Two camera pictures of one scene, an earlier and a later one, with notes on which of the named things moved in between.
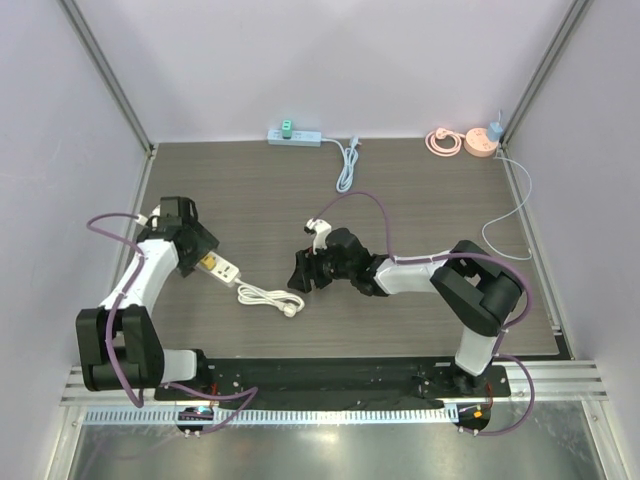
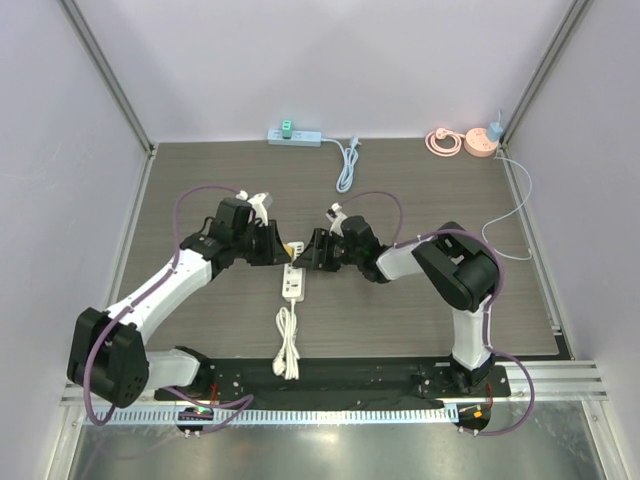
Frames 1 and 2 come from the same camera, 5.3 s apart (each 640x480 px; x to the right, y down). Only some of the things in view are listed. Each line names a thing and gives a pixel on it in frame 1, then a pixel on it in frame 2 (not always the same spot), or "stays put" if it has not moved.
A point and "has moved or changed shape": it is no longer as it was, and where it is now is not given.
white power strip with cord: (228, 274) → (294, 286)
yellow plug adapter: (209, 262) has moved or changed shape
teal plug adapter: (287, 129) stays put
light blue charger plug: (494, 131) stays put
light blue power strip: (314, 139) stays put
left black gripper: (204, 243) → (274, 252)
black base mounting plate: (339, 379) stays put
